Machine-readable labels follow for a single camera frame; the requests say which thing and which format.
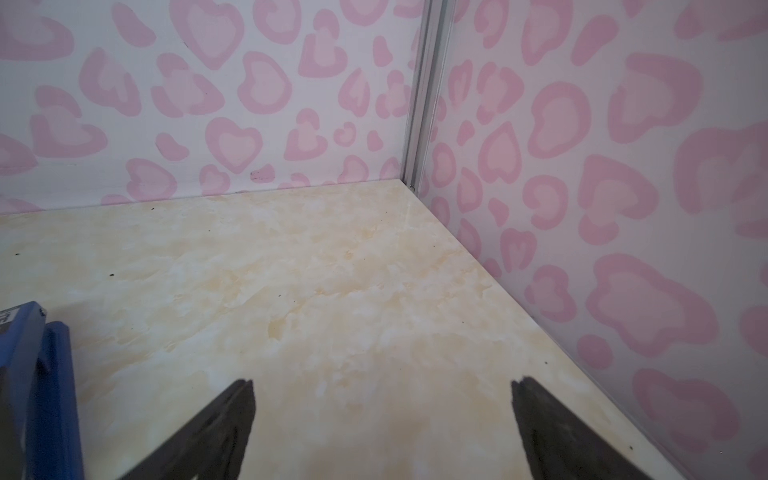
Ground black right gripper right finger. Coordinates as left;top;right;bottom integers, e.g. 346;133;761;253
511;377;648;480

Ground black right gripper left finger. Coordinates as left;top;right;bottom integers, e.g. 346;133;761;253
123;379;256;479

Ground aluminium corner post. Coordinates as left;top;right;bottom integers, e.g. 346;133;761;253
401;0;456;194

